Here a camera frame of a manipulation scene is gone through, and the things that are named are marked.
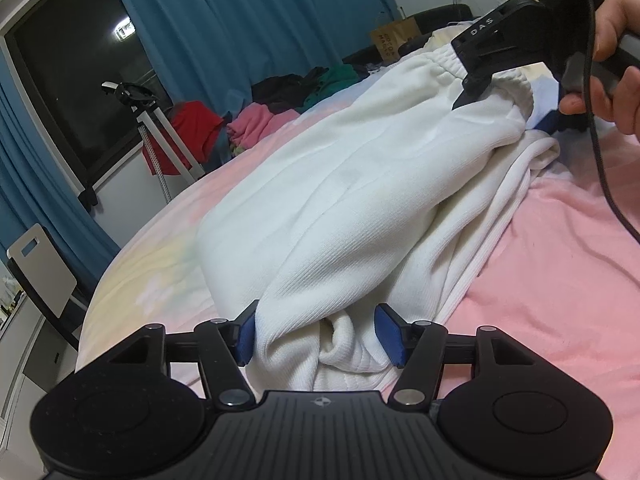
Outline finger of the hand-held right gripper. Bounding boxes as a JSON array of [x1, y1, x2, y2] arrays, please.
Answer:
[[452, 72, 501, 111]]

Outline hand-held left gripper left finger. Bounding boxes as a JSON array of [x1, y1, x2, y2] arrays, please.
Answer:
[[107, 300, 261, 409]]

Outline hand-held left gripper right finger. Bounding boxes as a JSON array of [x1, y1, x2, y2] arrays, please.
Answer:
[[374, 304, 537, 409]]

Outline white sweatpants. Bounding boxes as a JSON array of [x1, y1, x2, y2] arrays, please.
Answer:
[[197, 42, 536, 392]]

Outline person's right hand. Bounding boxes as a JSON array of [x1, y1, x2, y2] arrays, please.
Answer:
[[557, 0, 640, 136]]

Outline black sofa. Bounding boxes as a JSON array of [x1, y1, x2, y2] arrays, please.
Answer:
[[342, 4, 474, 69]]

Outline brown paper bag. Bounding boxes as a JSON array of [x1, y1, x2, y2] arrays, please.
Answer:
[[369, 16, 421, 64]]

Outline green cloth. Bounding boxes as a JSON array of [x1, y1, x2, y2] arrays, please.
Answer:
[[302, 64, 361, 111]]

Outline black cloth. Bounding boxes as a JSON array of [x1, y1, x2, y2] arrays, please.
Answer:
[[251, 66, 331, 114]]

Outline pink cloth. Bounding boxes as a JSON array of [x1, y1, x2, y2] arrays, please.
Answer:
[[226, 105, 301, 149]]

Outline white dresser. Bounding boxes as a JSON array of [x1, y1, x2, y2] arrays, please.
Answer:
[[0, 260, 81, 432]]

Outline red cloth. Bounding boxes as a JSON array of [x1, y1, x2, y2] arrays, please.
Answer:
[[141, 101, 226, 177]]

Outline white tripod stand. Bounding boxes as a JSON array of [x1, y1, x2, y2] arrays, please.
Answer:
[[101, 81, 207, 206]]

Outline blue curtain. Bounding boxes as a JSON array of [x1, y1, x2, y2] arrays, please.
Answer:
[[100, 0, 401, 107], [0, 45, 121, 302]]

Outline dark window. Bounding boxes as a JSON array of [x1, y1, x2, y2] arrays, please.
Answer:
[[0, 0, 169, 202]]

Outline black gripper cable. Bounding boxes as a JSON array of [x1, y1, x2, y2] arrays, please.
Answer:
[[584, 0, 640, 244]]

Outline white chair with black frame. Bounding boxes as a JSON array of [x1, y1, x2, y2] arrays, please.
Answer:
[[6, 223, 91, 357]]

